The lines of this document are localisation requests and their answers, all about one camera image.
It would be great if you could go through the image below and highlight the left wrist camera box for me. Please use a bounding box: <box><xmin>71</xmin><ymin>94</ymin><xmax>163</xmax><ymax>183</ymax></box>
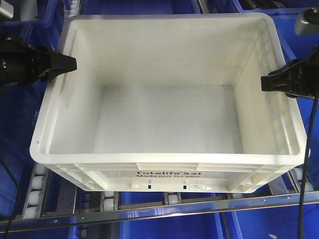
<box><xmin>0</xmin><ymin>0</ymin><xmax>14</xmax><ymax>19</ymax></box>

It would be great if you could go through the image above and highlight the blue bin below right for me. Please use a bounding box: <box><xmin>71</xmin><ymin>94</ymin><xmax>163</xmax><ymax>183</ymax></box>
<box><xmin>224</xmin><ymin>199</ymin><xmax>319</xmax><ymax>239</ymax></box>

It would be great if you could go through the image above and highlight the blue bin below centre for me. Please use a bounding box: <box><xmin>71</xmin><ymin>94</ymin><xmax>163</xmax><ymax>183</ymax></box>
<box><xmin>118</xmin><ymin>202</ymin><xmax>224</xmax><ymax>239</ymax></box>

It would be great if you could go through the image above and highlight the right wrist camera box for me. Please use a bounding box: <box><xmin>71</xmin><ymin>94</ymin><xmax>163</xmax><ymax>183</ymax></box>
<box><xmin>295</xmin><ymin>7</ymin><xmax>319</xmax><ymax>35</ymax></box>

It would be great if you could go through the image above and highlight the blue bin shelf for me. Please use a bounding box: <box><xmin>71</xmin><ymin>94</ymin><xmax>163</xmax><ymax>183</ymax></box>
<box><xmin>271</xmin><ymin>8</ymin><xmax>319</xmax><ymax>180</ymax></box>
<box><xmin>0</xmin><ymin>22</ymin><xmax>61</xmax><ymax>216</ymax></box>

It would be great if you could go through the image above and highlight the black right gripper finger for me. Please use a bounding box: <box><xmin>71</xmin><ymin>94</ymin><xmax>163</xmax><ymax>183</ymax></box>
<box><xmin>261</xmin><ymin>59</ymin><xmax>302</xmax><ymax>92</ymax></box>

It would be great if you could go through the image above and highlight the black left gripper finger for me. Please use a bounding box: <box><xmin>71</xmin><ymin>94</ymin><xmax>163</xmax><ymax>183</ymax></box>
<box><xmin>37</xmin><ymin>46</ymin><xmax>77</xmax><ymax>82</ymax></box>

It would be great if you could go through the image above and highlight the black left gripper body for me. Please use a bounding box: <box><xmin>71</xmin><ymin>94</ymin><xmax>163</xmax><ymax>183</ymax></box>
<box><xmin>0</xmin><ymin>36</ymin><xmax>54</xmax><ymax>86</ymax></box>

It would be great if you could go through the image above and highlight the blue bin behind tote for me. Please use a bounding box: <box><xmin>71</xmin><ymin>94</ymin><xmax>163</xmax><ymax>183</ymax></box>
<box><xmin>80</xmin><ymin>0</ymin><xmax>200</xmax><ymax>15</ymax></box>

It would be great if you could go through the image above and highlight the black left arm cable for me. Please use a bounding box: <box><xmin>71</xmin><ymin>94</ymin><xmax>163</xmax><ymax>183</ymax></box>
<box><xmin>0</xmin><ymin>154</ymin><xmax>22</xmax><ymax>239</ymax></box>

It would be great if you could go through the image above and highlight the shelf roller track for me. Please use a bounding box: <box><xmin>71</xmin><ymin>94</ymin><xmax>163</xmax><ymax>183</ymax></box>
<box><xmin>288</xmin><ymin>167</ymin><xmax>314</xmax><ymax>192</ymax></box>
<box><xmin>21</xmin><ymin>163</ymin><xmax>49</xmax><ymax>220</ymax></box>

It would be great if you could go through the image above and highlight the blue bin below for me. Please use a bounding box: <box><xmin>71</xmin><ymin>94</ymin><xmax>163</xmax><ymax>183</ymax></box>
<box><xmin>224</xmin><ymin>199</ymin><xmax>319</xmax><ymax>239</ymax></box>
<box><xmin>118</xmin><ymin>202</ymin><xmax>224</xmax><ymax>239</ymax></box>

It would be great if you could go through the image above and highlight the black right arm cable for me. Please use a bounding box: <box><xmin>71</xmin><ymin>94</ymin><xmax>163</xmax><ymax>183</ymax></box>
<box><xmin>298</xmin><ymin>96</ymin><xmax>319</xmax><ymax>239</ymax></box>

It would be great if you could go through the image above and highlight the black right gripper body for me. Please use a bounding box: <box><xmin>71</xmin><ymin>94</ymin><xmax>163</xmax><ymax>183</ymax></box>
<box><xmin>286</xmin><ymin>46</ymin><xmax>319</xmax><ymax>99</ymax></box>

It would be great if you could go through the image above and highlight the white plastic tote bin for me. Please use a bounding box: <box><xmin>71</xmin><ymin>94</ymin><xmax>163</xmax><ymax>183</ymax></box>
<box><xmin>30</xmin><ymin>13</ymin><xmax>306</xmax><ymax>193</ymax></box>

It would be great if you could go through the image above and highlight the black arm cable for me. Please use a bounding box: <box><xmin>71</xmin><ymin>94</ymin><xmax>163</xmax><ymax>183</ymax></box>
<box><xmin>298</xmin><ymin>96</ymin><xmax>319</xmax><ymax>239</ymax></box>
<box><xmin>0</xmin><ymin>154</ymin><xmax>22</xmax><ymax>239</ymax></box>

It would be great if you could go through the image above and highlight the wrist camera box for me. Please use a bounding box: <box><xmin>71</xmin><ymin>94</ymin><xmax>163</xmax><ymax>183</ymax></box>
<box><xmin>295</xmin><ymin>7</ymin><xmax>319</xmax><ymax>35</ymax></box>
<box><xmin>0</xmin><ymin>0</ymin><xmax>14</xmax><ymax>19</ymax></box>

